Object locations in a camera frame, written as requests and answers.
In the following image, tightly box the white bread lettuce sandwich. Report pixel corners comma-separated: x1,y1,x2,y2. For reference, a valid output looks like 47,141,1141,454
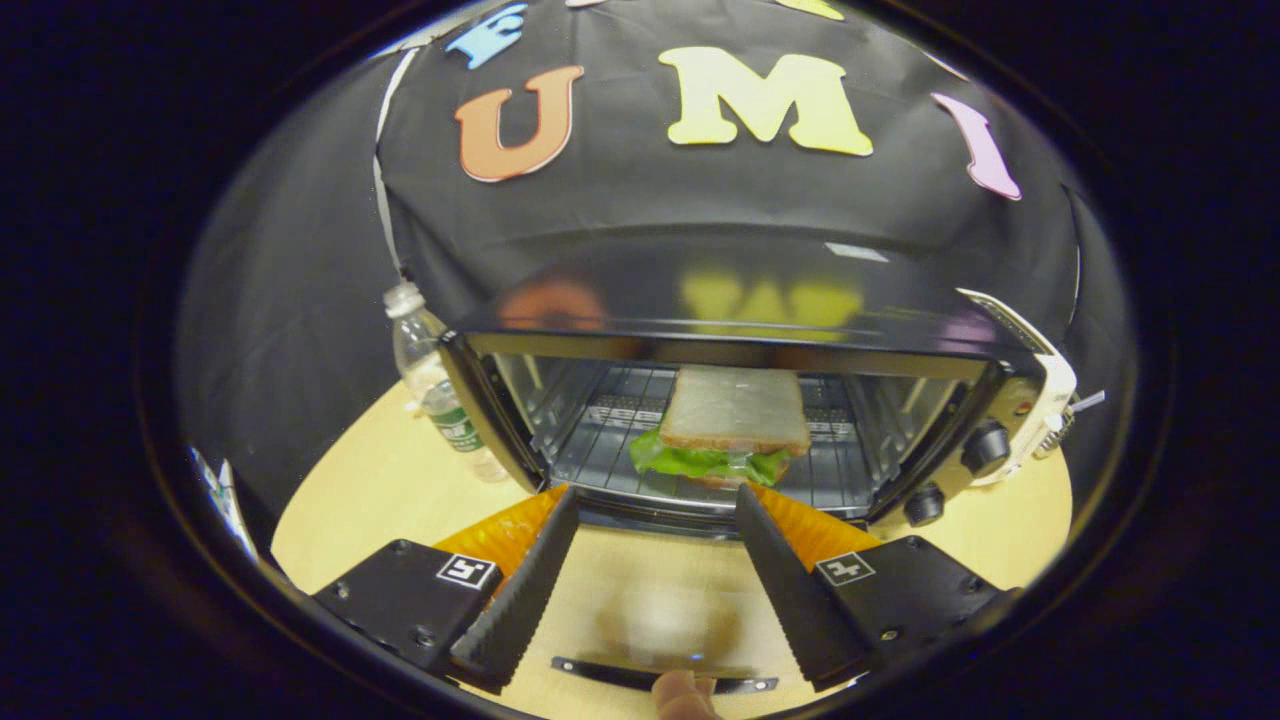
628,365,813,491

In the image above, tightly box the black electric oven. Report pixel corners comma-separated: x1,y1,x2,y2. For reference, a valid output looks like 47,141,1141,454
435,228,1021,697

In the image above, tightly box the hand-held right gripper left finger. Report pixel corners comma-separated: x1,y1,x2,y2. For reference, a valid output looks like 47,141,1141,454
312,485,582,695

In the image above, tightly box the wire mesh holder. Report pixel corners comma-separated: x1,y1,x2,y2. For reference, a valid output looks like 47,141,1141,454
1038,408,1077,461

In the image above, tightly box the oven wire rack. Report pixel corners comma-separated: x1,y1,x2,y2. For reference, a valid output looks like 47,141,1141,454
550,365,883,513

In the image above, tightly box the clear plastic water bottle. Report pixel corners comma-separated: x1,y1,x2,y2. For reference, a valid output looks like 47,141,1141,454
383,282,511,484

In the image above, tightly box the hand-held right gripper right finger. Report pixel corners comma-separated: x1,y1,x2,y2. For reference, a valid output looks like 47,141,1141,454
734,483,1009,694

